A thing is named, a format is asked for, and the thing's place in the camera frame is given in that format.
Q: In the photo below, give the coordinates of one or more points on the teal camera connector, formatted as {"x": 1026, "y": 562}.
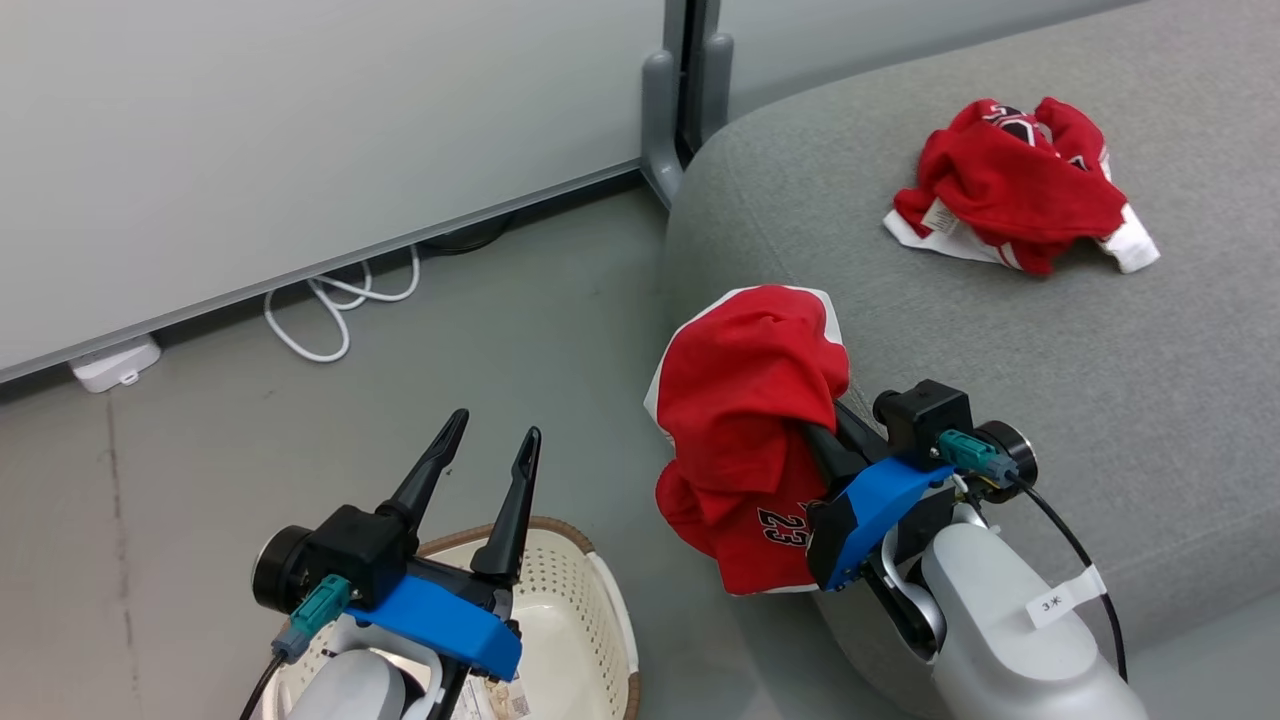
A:
{"x": 320, "y": 605}
{"x": 970, "y": 455}

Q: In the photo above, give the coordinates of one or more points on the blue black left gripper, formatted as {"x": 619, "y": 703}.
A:
{"x": 450, "y": 625}

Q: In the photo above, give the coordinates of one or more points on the teal right camera connector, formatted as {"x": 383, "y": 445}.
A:
{"x": 970, "y": 455}

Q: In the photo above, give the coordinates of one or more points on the cream perforated laundry basket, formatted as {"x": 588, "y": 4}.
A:
{"x": 570, "y": 620}

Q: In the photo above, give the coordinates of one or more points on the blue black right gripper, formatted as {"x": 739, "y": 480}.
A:
{"x": 870, "y": 510}

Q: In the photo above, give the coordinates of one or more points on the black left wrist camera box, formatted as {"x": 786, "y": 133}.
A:
{"x": 355, "y": 550}

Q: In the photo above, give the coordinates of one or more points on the narrow white partition panel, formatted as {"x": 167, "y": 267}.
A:
{"x": 900, "y": 40}

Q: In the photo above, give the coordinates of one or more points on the red shorts with white trim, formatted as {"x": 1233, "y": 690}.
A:
{"x": 1010, "y": 190}

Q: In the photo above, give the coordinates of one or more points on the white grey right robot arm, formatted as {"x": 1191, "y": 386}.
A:
{"x": 1000, "y": 640}

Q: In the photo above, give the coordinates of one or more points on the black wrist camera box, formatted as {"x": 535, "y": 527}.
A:
{"x": 355, "y": 550}
{"x": 925, "y": 420}

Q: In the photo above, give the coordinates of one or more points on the teal left camera connector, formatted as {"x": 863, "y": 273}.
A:
{"x": 320, "y": 605}

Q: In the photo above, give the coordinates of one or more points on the red jersey number 23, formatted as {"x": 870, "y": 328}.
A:
{"x": 740, "y": 400}

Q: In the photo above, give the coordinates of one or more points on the wide white partition panel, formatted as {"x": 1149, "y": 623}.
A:
{"x": 300, "y": 130}

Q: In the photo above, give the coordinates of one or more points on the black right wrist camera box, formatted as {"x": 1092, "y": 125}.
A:
{"x": 925, "y": 420}

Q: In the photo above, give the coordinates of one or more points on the grey upright partition foot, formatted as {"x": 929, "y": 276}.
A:
{"x": 660, "y": 130}
{"x": 716, "y": 85}

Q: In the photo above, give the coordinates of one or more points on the white floor power box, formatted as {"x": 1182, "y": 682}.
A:
{"x": 115, "y": 365}

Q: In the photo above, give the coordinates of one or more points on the grey fabric sofa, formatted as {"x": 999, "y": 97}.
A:
{"x": 1100, "y": 400}

